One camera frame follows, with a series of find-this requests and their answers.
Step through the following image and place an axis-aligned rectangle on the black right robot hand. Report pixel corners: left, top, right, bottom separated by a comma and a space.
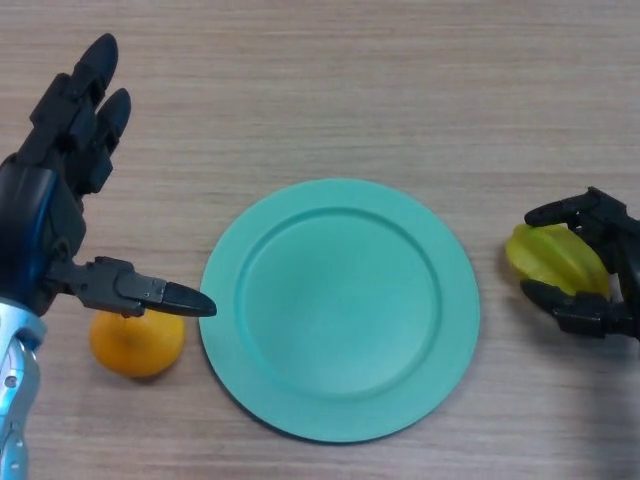
520, 186, 640, 344

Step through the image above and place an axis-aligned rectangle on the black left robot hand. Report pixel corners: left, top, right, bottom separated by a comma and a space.
0, 33, 218, 319

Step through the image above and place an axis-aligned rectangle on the yellow starfruit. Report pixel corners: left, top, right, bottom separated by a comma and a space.
504, 223, 612, 301

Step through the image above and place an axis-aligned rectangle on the green round plate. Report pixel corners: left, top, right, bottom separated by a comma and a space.
198, 177, 482, 445

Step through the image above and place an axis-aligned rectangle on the orange pear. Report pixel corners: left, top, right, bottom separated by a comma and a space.
88, 310, 187, 379

